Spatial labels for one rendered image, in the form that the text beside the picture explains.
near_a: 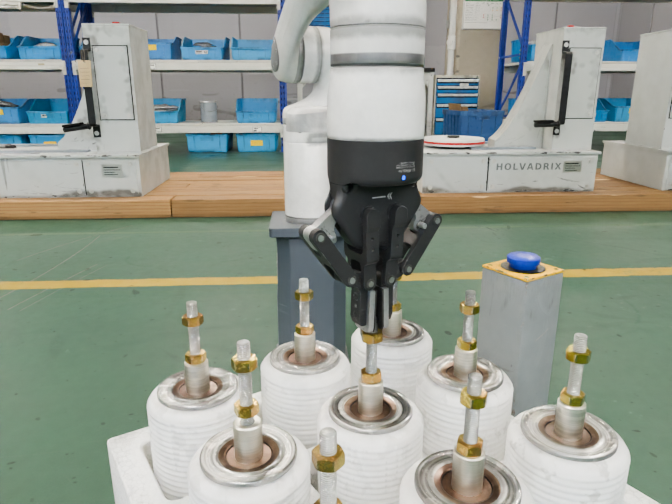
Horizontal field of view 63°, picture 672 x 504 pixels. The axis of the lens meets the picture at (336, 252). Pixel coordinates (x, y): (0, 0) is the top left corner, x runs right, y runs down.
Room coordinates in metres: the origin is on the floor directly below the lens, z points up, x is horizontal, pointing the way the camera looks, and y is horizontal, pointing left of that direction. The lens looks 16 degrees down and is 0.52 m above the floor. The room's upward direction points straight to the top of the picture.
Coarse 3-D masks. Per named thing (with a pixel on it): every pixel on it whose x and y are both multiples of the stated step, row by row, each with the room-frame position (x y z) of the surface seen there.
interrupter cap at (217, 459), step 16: (224, 432) 0.39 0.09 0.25; (272, 432) 0.39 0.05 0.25; (208, 448) 0.37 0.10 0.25; (224, 448) 0.37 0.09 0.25; (272, 448) 0.37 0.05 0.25; (288, 448) 0.37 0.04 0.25; (208, 464) 0.35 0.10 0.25; (224, 464) 0.35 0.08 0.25; (240, 464) 0.36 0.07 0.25; (256, 464) 0.36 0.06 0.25; (272, 464) 0.35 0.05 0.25; (288, 464) 0.35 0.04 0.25; (224, 480) 0.33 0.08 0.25; (240, 480) 0.33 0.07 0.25; (256, 480) 0.33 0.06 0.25; (272, 480) 0.34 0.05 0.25
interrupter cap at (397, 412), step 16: (336, 400) 0.44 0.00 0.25; (352, 400) 0.44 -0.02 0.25; (384, 400) 0.44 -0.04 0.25; (400, 400) 0.44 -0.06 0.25; (336, 416) 0.41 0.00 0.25; (352, 416) 0.42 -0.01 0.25; (368, 416) 0.42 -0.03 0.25; (384, 416) 0.42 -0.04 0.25; (400, 416) 0.42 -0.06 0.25; (368, 432) 0.39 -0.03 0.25; (384, 432) 0.40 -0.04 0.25
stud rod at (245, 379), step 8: (240, 344) 0.36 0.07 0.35; (248, 344) 0.37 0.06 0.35; (240, 352) 0.36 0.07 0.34; (248, 352) 0.37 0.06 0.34; (240, 360) 0.36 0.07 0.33; (240, 376) 0.36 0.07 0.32; (248, 376) 0.37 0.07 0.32; (240, 384) 0.36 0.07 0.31; (248, 384) 0.36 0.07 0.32; (240, 392) 0.37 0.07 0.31; (248, 392) 0.36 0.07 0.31; (240, 400) 0.36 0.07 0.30; (248, 400) 0.36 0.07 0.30; (248, 424) 0.36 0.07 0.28
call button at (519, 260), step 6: (516, 252) 0.66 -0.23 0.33; (522, 252) 0.66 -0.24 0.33; (528, 252) 0.66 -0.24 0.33; (510, 258) 0.65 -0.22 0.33; (516, 258) 0.64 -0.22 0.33; (522, 258) 0.64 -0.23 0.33; (528, 258) 0.64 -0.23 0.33; (534, 258) 0.64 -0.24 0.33; (540, 258) 0.64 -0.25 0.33; (510, 264) 0.65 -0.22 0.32; (516, 264) 0.64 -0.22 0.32; (522, 264) 0.63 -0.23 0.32; (528, 264) 0.63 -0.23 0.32; (534, 264) 0.63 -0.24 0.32; (528, 270) 0.64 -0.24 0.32
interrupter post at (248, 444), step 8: (256, 416) 0.37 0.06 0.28; (240, 424) 0.36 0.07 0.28; (256, 424) 0.36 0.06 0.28; (240, 432) 0.36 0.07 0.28; (248, 432) 0.36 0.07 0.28; (256, 432) 0.36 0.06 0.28; (240, 440) 0.36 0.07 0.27; (248, 440) 0.36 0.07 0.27; (256, 440) 0.36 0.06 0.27; (240, 448) 0.36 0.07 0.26; (248, 448) 0.36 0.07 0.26; (256, 448) 0.36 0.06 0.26; (240, 456) 0.36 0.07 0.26; (248, 456) 0.36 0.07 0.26; (256, 456) 0.36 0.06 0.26
